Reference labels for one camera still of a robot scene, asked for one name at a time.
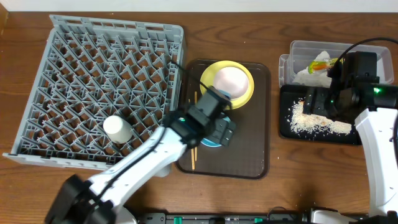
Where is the wooden chopstick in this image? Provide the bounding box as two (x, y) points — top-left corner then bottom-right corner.
(194, 91), (198, 162)
(188, 98), (196, 171)

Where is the right wooden chopstick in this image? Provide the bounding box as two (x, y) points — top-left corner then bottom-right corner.
(194, 91), (198, 162)

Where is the left wooden chopstick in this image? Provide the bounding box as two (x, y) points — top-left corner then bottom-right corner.
(188, 98), (196, 171)

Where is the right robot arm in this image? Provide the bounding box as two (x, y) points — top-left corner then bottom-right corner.
(303, 51), (397, 223)

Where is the green snack wrapper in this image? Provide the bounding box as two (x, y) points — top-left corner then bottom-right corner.
(308, 58), (338, 74)

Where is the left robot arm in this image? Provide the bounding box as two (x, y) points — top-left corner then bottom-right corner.
(44, 86), (231, 224)

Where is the black waste tray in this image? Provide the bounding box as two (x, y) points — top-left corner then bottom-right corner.
(279, 85), (361, 146)

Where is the white cup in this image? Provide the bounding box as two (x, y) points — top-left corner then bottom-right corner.
(103, 115), (132, 144)

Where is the grey dishwasher rack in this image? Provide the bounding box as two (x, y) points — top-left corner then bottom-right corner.
(6, 15), (185, 170)

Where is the clear plastic waste bin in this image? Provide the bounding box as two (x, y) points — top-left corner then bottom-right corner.
(279, 40), (394, 86)

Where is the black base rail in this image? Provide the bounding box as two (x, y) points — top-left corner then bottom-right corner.
(137, 207), (315, 224)

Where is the yellow plate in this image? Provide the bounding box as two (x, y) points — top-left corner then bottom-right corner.
(200, 60), (254, 110)

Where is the brown serving tray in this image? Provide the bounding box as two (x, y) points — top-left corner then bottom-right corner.
(176, 62), (271, 179)

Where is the spilled rice pile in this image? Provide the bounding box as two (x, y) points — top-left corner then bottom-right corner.
(286, 101), (352, 135)

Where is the white napkin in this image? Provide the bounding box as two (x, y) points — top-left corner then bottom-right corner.
(293, 51), (331, 88)

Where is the light blue bowl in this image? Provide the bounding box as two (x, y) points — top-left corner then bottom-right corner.
(201, 113), (231, 147)

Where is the white bowl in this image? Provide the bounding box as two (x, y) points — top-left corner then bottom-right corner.
(213, 67), (249, 99)

